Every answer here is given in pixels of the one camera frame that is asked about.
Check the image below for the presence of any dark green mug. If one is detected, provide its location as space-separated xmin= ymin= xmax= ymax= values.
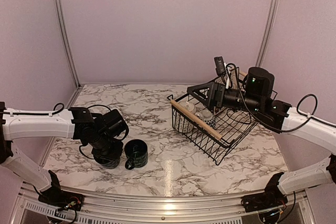
xmin=124 ymin=139 xmax=148 ymax=170

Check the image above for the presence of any front wooden rack handle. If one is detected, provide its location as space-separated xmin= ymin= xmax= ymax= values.
xmin=170 ymin=100 xmax=222 ymax=140

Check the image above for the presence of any dark blue mug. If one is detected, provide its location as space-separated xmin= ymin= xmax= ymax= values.
xmin=94 ymin=156 xmax=120 ymax=169

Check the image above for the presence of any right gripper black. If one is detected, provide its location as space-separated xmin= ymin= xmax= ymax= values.
xmin=187 ymin=82 xmax=263 ymax=114

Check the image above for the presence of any white patterned mug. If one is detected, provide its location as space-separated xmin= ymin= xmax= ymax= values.
xmin=174 ymin=101 xmax=196 ymax=133

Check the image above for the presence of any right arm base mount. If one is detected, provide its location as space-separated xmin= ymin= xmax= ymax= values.
xmin=241 ymin=172 xmax=288 ymax=212

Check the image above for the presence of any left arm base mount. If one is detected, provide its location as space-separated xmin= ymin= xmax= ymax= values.
xmin=38 ymin=170 xmax=84 ymax=211

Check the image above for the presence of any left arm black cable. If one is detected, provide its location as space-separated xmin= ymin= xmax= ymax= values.
xmin=52 ymin=102 xmax=113 ymax=116

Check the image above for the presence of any aluminium frame post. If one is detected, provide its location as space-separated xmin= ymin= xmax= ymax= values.
xmin=54 ymin=0 xmax=81 ymax=89
xmin=255 ymin=0 xmax=279 ymax=67

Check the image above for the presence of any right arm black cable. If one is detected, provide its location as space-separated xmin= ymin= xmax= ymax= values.
xmin=272 ymin=93 xmax=318 ymax=133

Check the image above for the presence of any aluminium frame post left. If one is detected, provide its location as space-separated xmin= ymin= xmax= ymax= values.
xmin=54 ymin=0 xmax=81 ymax=89

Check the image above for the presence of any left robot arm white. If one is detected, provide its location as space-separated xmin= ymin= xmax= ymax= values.
xmin=1 ymin=102 xmax=129 ymax=206

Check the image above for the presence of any aluminium front table rail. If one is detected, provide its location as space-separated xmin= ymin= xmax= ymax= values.
xmin=15 ymin=184 xmax=316 ymax=224

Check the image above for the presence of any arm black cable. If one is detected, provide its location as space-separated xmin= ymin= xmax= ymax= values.
xmin=272 ymin=93 xmax=318 ymax=133
xmin=52 ymin=102 xmax=113 ymax=116

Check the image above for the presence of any black wire dish rack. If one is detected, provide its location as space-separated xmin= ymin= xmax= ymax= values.
xmin=167 ymin=71 xmax=278 ymax=166

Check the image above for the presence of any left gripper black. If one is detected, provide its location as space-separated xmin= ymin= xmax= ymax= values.
xmin=90 ymin=133 xmax=124 ymax=162

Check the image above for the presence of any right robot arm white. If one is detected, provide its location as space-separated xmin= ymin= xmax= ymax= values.
xmin=187 ymin=67 xmax=335 ymax=207

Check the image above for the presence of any aluminium frame post right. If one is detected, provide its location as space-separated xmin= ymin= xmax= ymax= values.
xmin=255 ymin=0 xmax=279 ymax=67

